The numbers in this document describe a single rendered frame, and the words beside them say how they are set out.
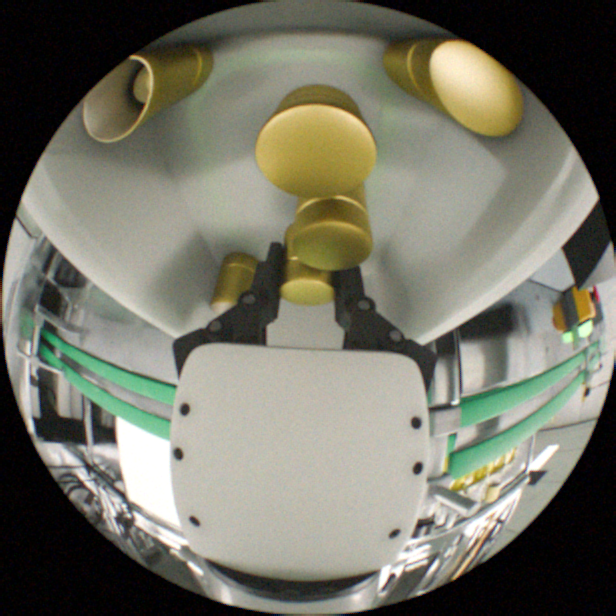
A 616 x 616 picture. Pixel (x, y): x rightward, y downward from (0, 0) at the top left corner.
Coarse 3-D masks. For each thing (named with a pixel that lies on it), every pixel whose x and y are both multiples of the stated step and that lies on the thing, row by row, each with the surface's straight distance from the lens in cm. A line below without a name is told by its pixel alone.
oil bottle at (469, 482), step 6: (480, 468) 43; (468, 474) 41; (474, 474) 43; (480, 474) 44; (462, 480) 41; (468, 480) 42; (474, 480) 43; (480, 480) 45; (462, 486) 42; (468, 486) 43; (474, 486) 45; (462, 492) 43; (468, 492) 44
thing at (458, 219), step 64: (320, 0) 7; (256, 64) 10; (320, 64) 10; (64, 128) 10; (192, 128) 12; (256, 128) 11; (384, 128) 11; (448, 128) 11; (64, 192) 10; (128, 192) 12; (192, 192) 14; (256, 192) 13; (384, 192) 13; (448, 192) 10; (512, 192) 8; (576, 192) 7; (128, 256) 12; (192, 256) 16; (256, 256) 18; (384, 256) 17; (448, 256) 10; (512, 256) 8; (192, 320) 18; (320, 320) 18; (448, 320) 10
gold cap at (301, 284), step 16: (288, 240) 13; (288, 256) 13; (288, 272) 12; (304, 272) 11; (320, 272) 12; (336, 272) 13; (288, 288) 12; (304, 288) 12; (320, 288) 12; (336, 288) 12; (304, 304) 14; (320, 304) 14
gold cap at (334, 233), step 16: (352, 192) 10; (304, 208) 9; (320, 208) 8; (336, 208) 8; (352, 208) 9; (304, 224) 8; (320, 224) 8; (336, 224) 8; (352, 224) 8; (368, 224) 9; (304, 240) 9; (320, 240) 9; (336, 240) 9; (352, 240) 9; (368, 240) 9; (304, 256) 10; (320, 256) 10; (336, 256) 10; (352, 256) 10; (368, 256) 10
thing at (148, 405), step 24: (48, 336) 78; (48, 360) 75; (72, 360) 56; (96, 360) 45; (72, 384) 55; (96, 384) 45; (120, 384) 38; (144, 384) 34; (120, 408) 38; (144, 408) 34; (168, 408) 31; (168, 432) 32
